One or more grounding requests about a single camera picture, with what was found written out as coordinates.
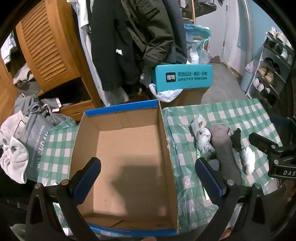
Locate black sock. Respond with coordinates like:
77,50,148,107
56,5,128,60
230,128,243,152

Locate brown-grey sock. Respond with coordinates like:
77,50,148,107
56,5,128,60
209,124,242,183

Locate dark blue coat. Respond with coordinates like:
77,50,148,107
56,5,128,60
165,0,188,64

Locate wooden louvered cabinet door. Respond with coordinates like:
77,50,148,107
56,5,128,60
15,0,84,92

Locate white plastic bag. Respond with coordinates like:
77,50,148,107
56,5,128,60
149,83,183,103

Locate black coat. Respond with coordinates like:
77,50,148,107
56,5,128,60
90,0,144,92

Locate olive green jacket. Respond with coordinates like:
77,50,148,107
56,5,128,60
120,0,176,75

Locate wooden shelf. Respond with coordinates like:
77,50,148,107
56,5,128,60
181,0,197,24

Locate plain white sock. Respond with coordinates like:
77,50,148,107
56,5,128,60
240,146,255,175

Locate wooden wardrobe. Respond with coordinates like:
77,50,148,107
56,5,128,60
0,30,104,121

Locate white patterned sock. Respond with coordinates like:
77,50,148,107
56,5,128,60
191,115,215,159

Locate white metal shoe rack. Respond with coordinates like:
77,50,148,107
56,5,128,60
245,28,294,107

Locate white hanging shirt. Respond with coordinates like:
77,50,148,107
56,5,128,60
67,0,111,107

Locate group of shoes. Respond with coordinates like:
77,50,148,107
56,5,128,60
252,28,293,105

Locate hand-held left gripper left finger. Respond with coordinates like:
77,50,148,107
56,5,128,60
24,157,102,241

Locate blue plastic bag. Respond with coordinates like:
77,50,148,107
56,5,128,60
184,23,212,65

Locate white door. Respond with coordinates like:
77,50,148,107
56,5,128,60
221,0,252,70

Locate pale pink towel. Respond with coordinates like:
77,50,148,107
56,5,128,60
0,111,29,184

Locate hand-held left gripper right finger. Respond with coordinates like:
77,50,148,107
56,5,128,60
195,158,272,241

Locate clothes inside wardrobe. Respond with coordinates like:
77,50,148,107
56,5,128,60
0,32,41,94

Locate green white checked tablecloth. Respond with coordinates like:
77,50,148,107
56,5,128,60
37,98,284,241

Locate teal flap cardboard box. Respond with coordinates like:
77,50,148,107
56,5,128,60
154,64,213,108

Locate grey printed shirt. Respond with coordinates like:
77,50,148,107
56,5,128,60
23,113,56,181

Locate light blue trash bin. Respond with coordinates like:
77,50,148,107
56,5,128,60
240,61,257,93

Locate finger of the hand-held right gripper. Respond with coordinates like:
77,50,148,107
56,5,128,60
248,132,284,154
269,115,296,130

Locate blue-sided cardboard box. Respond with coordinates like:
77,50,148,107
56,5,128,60
69,100,179,234

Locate grey hoodie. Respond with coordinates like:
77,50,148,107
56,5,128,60
14,95,77,127

